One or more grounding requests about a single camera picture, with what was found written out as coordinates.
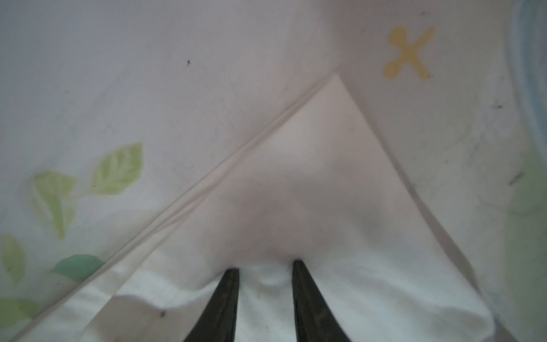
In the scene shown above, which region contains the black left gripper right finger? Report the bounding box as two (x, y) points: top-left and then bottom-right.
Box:
(292, 259), (350, 342)

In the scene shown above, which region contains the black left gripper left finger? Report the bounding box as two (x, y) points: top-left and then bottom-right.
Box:
(184, 268), (240, 342)

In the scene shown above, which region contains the white t-shirt with robot print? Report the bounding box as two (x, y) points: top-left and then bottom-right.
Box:
(17, 75), (496, 341)

